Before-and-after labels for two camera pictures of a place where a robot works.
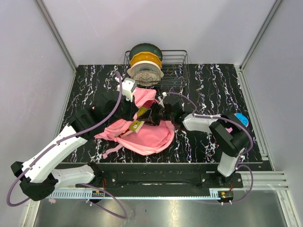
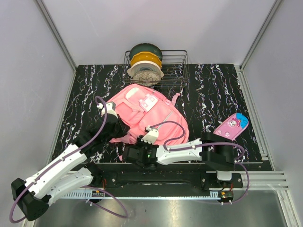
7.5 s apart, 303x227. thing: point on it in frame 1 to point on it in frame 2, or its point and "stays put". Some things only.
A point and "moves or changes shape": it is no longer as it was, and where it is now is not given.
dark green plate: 146,48 stays put
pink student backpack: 150,140 moves or changes shape
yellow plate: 146,56 stays put
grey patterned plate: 146,76 stays put
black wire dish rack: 175,69 stays put
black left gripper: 133,109 to 124,128
